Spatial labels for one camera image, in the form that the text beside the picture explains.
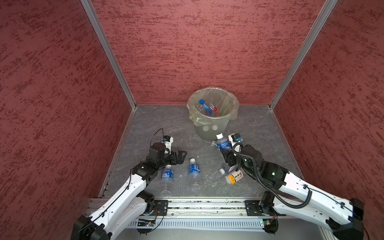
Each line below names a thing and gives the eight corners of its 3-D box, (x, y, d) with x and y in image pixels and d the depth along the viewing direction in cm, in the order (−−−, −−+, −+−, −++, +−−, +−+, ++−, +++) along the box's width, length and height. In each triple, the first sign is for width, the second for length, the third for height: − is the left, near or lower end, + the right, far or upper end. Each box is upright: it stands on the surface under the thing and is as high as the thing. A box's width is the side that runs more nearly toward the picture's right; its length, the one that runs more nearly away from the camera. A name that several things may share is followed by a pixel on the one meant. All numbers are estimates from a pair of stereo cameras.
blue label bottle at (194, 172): (188, 187, 83) (188, 184, 78) (189, 161, 92) (189, 157, 88) (200, 187, 83) (200, 184, 78) (199, 161, 92) (200, 157, 88)
